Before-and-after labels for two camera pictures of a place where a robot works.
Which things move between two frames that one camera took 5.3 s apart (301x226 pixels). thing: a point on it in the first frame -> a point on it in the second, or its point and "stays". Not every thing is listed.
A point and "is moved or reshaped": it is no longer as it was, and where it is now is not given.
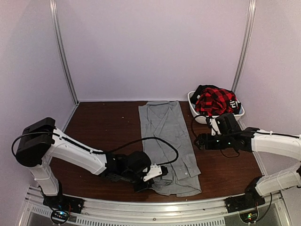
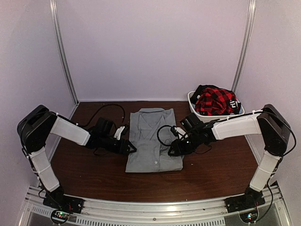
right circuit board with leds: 249,217 stays
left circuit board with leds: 59,216 stays
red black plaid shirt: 213,101 stays
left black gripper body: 138,188 -> 115,148
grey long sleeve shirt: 167,137 is moved or reshaped
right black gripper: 209,146 -> 181,150
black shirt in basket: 235,106 stays
